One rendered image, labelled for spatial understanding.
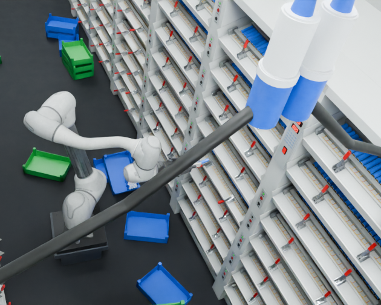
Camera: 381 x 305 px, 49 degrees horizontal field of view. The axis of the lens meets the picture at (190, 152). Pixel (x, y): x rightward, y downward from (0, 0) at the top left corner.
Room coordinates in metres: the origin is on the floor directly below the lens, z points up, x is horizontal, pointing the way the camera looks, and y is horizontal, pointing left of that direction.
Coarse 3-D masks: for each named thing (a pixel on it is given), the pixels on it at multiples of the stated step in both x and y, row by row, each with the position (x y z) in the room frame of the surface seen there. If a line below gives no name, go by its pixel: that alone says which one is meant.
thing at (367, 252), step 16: (304, 160) 1.25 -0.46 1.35; (288, 176) 1.21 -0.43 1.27; (304, 176) 1.20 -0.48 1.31; (320, 176) 1.18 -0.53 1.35; (304, 192) 1.12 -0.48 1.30; (320, 192) 1.09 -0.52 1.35; (336, 192) 1.12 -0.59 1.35; (320, 208) 1.06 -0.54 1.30; (336, 208) 1.05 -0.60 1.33; (352, 208) 1.05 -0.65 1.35; (336, 224) 1.00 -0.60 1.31; (352, 224) 1.00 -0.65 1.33; (368, 224) 0.99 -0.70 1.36; (336, 240) 0.96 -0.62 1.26; (352, 240) 0.94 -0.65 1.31; (368, 240) 0.93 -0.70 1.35; (352, 256) 0.88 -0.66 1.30; (368, 256) 0.88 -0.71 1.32; (368, 272) 0.82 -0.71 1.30
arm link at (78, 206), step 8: (72, 192) 1.42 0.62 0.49; (80, 192) 1.43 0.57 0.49; (64, 200) 1.36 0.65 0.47; (72, 200) 1.36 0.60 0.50; (80, 200) 1.37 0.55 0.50; (88, 200) 1.40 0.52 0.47; (64, 208) 1.32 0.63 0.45; (72, 208) 1.32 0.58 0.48; (80, 208) 1.33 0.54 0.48; (88, 208) 1.37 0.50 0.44; (64, 216) 1.30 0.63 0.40; (72, 216) 1.30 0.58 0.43; (80, 216) 1.31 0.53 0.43; (88, 216) 1.35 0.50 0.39; (72, 224) 1.28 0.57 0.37
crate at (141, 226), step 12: (132, 216) 1.68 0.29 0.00; (144, 216) 1.70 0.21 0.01; (156, 216) 1.71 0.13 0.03; (168, 216) 1.71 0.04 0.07; (132, 228) 1.59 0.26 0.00; (144, 228) 1.61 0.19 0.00; (156, 228) 1.63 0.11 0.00; (168, 228) 1.62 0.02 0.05; (144, 240) 1.51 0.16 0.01; (156, 240) 1.52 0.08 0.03
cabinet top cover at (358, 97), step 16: (240, 0) 1.72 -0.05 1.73; (256, 0) 1.74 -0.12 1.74; (272, 0) 1.77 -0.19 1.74; (256, 16) 1.61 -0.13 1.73; (272, 16) 1.63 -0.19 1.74; (272, 32) 1.51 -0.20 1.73; (336, 64) 1.38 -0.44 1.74; (352, 64) 1.41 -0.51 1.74; (336, 80) 1.27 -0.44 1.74; (352, 80) 1.30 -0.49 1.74; (368, 80) 1.32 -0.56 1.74; (336, 96) 1.19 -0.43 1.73; (352, 96) 1.20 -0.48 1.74; (368, 96) 1.22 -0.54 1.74; (352, 112) 1.12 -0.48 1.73; (368, 112) 1.13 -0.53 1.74; (368, 128) 1.06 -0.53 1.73
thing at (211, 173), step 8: (200, 136) 1.82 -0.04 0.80; (192, 144) 1.79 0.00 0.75; (200, 160) 1.69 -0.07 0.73; (216, 160) 1.69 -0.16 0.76; (208, 168) 1.64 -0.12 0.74; (216, 176) 1.59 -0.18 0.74; (216, 184) 1.54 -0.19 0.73; (224, 184) 1.54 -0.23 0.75; (224, 192) 1.49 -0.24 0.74; (232, 208) 1.40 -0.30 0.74; (240, 216) 1.36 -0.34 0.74; (240, 224) 1.30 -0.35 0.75
